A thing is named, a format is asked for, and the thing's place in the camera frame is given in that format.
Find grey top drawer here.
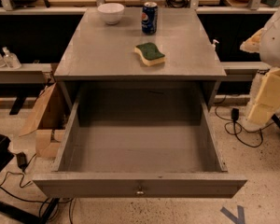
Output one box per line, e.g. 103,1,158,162
34,86,246,198

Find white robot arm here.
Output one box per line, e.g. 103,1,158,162
240,8,280,130

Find black power adapter right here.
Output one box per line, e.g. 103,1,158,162
231,108,239,122

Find black power adapter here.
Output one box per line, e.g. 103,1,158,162
16,152,27,170
231,108,239,122

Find green yellow sponge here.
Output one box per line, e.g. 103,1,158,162
134,42,165,66

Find blue Pepsi soda can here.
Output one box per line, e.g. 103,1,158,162
141,2,158,35

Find white ceramic bowl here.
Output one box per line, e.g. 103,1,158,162
97,3,125,25

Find brown cardboard box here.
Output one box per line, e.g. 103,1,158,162
20,83,66,159

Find clear sanitizer bottle right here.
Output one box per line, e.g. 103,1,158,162
3,47,21,69

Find black power adapter left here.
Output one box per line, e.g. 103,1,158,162
16,152,27,170

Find black stand leg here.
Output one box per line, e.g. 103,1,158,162
0,198,59,224

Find black floor cable left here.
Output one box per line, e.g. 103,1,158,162
0,152,77,224

